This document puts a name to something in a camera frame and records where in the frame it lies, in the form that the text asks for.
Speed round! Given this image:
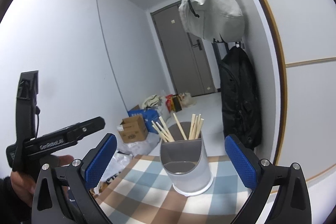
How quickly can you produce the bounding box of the wooden chopstick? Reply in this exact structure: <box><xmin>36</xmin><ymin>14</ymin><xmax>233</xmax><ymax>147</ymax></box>
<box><xmin>159</xmin><ymin>116</ymin><xmax>175</xmax><ymax>141</ymax></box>
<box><xmin>194</xmin><ymin>114</ymin><xmax>201</xmax><ymax>139</ymax></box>
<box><xmin>191</xmin><ymin>115</ymin><xmax>199</xmax><ymax>140</ymax></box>
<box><xmin>195</xmin><ymin>118</ymin><xmax>204</xmax><ymax>139</ymax></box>
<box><xmin>156</xmin><ymin>122</ymin><xmax>173</xmax><ymax>142</ymax></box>
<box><xmin>189</xmin><ymin>114</ymin><xmax>196</xmax><ymax>140</ymax></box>
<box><xmin>151</xmin><ymin>121</ymin><xmax>169</xmax><ymax>142</ymax></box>
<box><xmin>173</xmin><ymin>113</ymin><xmax>187</xmax><ymax>140</ymax></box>

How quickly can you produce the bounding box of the red yellow bag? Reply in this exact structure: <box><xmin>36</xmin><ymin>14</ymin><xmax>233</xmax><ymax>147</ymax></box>
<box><xmin>166</xmin><ymin>94</ymin><xmax>182</xmax><ymax>112</ymax></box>

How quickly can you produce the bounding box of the blue cardboard box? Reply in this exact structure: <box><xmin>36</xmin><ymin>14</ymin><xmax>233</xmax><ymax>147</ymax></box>
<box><xmin>127</xmin><ymin>105</ymin><xmax>159</xmax><ymax>134</ymax></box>

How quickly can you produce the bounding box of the beige plastic bag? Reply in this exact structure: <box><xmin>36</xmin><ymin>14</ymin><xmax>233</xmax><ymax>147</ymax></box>
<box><xmin>178</xmin><ymin>93</ymin><xmax>196</xmax><ymax>107</ymax></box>

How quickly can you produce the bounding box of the black hanging backpack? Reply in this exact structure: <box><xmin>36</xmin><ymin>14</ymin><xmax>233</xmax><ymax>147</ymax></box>
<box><xmin>219</xmin><ymin>46</ymin><xmax>262</xmax><ymax>150</ymax></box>

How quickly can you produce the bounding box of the brown cardboard box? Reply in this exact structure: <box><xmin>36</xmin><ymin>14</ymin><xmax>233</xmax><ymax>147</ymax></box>
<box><xmin>117</xmin><ymin>115</ymin><xmax>148</xmax><ymax>143</ymax></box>

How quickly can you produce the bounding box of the white utensil holder cup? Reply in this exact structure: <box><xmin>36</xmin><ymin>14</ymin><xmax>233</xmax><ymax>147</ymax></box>
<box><xmin>160</xmin><ymin>138</ymin><xmax>214</xmax><ymax>197</ymax></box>

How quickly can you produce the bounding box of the cream tote bag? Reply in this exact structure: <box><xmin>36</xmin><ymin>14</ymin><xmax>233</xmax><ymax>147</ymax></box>
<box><xmin>141</xmin><ymin>94</ymin><xmax>166</xmax><ymax>111</ymax></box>

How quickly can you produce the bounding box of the clear plastic bag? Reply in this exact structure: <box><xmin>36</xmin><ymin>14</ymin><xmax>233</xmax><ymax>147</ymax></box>
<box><xmin>90</xmin><ymin>152</ymin><xmax>133</xmax><ymax>197</ymax></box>

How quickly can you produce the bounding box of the grey door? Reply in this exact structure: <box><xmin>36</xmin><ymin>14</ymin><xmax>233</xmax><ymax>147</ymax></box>
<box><xmin>151</xmin><ymin>2</ymin><xmax>217</xmax><ymax>96</ymax></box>

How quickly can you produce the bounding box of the person's left hand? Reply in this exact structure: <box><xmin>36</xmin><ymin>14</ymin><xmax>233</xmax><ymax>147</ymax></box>
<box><xmin>10</xmin><ymin>154</ymin><xmax>75</xmax><ymax>208</ymax></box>

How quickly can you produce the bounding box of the grey white hanging bag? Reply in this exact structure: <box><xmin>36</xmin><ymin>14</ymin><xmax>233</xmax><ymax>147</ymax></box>
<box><xmin>178</xmin><ymin>0</ymin><xmax>245</xmax><ymax>43</ymax></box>

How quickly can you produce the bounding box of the checkered blue brown mat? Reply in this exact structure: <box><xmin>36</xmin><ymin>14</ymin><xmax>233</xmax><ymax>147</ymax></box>
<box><xmin>96</xmin><ymin>156</ymin><xmax>251</xmax><ymax>223</ymax></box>

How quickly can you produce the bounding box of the grey plastic mailer bag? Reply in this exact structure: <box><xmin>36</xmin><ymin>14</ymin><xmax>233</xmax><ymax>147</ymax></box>
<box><xmin>117</xmin><ymin>132</ymin><xmax>161</xmax><ymax>157</ymax></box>

